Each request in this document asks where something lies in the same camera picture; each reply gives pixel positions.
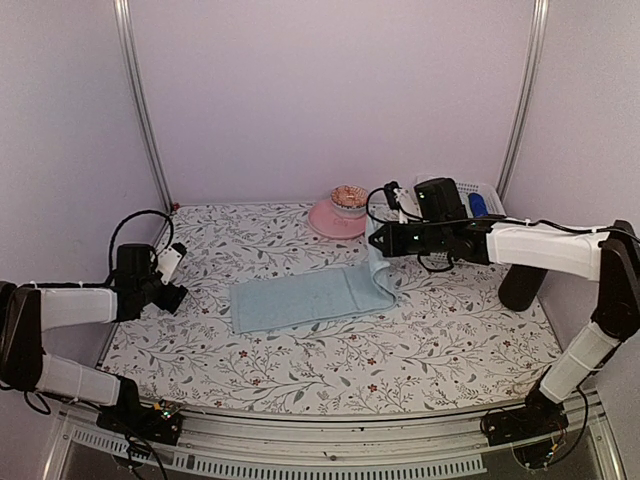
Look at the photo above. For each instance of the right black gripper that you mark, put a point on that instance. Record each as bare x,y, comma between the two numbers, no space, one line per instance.
392,248

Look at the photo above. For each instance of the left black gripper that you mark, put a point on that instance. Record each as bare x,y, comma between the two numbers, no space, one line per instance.
172,298

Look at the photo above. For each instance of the light blue towel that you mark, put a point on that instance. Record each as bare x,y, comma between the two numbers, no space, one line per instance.
262,305

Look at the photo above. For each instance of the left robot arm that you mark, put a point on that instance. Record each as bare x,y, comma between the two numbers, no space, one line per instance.
29,310

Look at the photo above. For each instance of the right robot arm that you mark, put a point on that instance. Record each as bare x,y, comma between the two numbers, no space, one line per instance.
608,255

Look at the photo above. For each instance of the blue rolled towel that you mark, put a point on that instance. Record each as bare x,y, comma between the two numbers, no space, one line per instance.
477,205

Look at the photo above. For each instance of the dark brown cup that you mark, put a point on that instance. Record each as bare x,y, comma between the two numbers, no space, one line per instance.
520,287

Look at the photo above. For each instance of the white plastic basket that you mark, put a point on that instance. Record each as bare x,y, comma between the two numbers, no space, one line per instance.
480,192

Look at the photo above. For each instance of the floral tablecloth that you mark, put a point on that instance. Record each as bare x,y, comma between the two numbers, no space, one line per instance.
448,344

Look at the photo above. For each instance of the patterned bowl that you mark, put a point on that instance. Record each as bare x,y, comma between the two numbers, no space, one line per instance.
349,201

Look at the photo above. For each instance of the pink plate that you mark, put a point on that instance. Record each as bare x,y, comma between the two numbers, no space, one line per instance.
323,219

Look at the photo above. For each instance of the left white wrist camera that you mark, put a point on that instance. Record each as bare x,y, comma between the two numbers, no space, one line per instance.
169,260

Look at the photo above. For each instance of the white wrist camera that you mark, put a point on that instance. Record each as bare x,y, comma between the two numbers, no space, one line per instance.
169,260
400,201

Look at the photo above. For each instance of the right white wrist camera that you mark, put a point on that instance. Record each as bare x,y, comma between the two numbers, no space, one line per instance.
400,201

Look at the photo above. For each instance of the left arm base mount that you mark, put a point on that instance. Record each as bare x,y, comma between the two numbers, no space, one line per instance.
129,417

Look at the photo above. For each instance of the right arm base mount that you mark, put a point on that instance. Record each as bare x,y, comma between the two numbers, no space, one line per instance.
505,426

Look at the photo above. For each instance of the aluminium front rail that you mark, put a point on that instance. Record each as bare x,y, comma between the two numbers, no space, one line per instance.
438,445

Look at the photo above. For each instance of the right aluminium post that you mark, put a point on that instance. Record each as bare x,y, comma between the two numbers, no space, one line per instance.
531,66

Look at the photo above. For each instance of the aluminium post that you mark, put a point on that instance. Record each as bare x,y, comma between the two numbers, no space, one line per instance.
125,30
531,66

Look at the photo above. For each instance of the left aluminium post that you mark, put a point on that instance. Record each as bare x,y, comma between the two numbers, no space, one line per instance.
125,30

